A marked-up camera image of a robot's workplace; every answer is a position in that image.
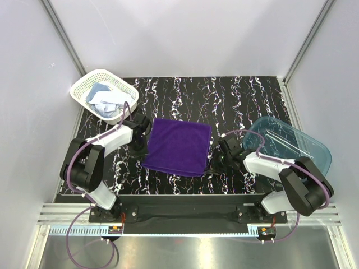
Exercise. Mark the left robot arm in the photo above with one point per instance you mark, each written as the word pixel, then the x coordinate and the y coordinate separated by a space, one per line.
pixel 83 165

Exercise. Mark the purple microfiber towel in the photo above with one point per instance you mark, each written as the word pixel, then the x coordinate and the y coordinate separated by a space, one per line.
pixel 178 147

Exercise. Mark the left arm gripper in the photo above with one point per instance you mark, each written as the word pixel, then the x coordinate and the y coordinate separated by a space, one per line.
pixel 138 154

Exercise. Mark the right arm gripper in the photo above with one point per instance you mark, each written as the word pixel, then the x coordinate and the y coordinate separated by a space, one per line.
pixel 213 168

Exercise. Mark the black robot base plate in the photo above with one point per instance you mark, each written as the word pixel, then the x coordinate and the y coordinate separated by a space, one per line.
pixel 241 208

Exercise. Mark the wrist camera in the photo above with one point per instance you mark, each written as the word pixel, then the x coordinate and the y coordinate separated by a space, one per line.
pixel 144 122
pixel 230 144

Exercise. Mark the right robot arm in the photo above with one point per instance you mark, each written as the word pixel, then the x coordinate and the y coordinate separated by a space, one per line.
pixel 305 189

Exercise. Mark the white towel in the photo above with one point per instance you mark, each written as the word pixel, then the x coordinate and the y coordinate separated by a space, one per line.
pixel 110 101

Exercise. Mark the aluminium frame rail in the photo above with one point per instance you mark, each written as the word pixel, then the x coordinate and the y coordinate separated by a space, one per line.
pixel 74 219

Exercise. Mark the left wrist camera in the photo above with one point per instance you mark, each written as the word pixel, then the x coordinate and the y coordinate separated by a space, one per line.
pixel 144 122

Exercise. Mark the white perforated laundry basket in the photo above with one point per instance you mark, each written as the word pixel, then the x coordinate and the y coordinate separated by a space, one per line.
pixel 80 89

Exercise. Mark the light blue towel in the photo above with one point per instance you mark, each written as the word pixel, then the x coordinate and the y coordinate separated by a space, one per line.
pixel 97 87

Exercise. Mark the blue transparent plastic tray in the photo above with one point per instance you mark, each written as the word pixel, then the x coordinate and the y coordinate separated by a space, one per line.
pixel 281 141

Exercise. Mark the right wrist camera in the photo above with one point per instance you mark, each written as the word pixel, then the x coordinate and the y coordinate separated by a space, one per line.
pixel 230 144

